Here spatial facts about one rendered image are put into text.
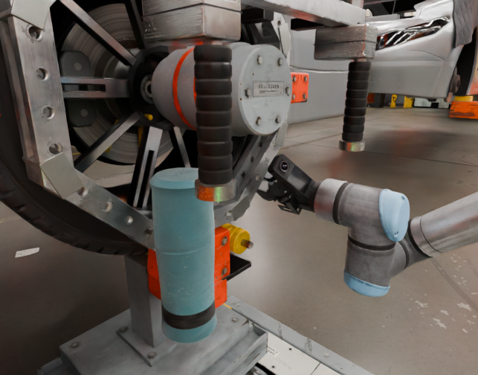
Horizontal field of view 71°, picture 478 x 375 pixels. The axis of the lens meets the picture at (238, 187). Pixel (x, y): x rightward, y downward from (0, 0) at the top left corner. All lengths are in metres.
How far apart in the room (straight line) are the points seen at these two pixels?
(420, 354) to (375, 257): 0.72
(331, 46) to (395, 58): 2.34
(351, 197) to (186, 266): 0.35
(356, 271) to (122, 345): 0.61
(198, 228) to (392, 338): 1.05
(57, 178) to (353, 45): 0.48
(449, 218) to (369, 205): 0.16
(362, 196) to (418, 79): 2.39
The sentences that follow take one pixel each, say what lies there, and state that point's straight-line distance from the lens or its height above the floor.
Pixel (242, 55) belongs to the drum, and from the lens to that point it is 0.48.
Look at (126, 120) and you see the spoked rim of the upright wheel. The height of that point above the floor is 0.80.
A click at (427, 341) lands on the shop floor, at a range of 1.44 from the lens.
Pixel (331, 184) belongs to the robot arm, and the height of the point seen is 0.66.
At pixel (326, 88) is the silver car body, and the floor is 0.84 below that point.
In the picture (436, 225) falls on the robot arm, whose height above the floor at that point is 0.59.
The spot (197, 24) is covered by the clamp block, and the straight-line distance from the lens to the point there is 0.32.
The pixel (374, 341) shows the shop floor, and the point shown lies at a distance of 1.37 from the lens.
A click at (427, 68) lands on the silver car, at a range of 3.03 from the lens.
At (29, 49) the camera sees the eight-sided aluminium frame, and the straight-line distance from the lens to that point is 0.47.
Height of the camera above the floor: 0.86
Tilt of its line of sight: 18 degrees down
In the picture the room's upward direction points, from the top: straight up
